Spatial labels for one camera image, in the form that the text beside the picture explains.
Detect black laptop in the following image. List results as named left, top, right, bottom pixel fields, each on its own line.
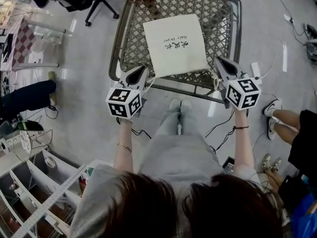
left=1, top=33, right=14, bottom=61

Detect person's grey shirt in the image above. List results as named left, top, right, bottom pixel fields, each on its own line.
left=70, top=132, right=261, bottom=238

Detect wire stand with patterned plate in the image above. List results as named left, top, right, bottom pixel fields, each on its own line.
left=13, top=129, right=53, bottom=162

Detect blue cloth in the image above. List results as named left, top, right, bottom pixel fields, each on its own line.
left=290, top=192, right=317, bottom=238

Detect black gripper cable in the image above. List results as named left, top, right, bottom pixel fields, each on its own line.
left=204, top=108, right=236, bottom=153
left=130, top=129, right=152, bottom=139

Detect grey backpack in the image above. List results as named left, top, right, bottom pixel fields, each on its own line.
left=303, top=23, right=317, bottom=61

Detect person's left forearm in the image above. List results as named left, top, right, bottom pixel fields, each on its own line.
left=113, top=119, right=134, bottom=173

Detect person's right forearm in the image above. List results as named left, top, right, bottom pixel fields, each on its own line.
left=232, top=108, right=256, bottom=173

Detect dark woven lattice table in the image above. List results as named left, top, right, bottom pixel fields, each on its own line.
left=108, top=0, right=243, bottom=104

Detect person's grey trousers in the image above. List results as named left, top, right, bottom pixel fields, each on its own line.
left=151, top=107, right=195, bottom=140

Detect thin gold bracelet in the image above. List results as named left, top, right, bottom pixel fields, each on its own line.
left=116, top=142, right=132, bottom=153

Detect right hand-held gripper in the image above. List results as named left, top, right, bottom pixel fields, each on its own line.
left=214, top=57, right=262, bottom=111

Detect person's left white shoe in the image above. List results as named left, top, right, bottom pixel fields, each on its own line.
left=169, top=98, right=181, bottom=113

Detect table with checkered cloth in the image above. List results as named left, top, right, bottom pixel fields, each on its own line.
left=0, top=17, right=67, bottom=71

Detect cream drawstring cloth bag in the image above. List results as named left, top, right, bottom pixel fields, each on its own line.
left=142, top=13, right=222, bottom=95

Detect person's white shoe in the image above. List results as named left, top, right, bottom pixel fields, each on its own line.
left=169, top=98, right=181, bottom=113
left=180, top=98, right=193, bottom=114

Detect white perforated rack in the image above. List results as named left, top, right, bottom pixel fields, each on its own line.
left=0, top=132, right=100, bottom=238

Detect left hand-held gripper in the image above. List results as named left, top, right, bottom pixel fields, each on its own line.
left=106, top=65, right=150, bottom=120

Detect black glossy chair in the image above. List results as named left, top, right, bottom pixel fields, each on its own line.
left=0, top=119, right=45, bottom=138

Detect person's right white shoe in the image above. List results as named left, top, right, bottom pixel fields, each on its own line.
left=180, top=98, right=193, bottom=114

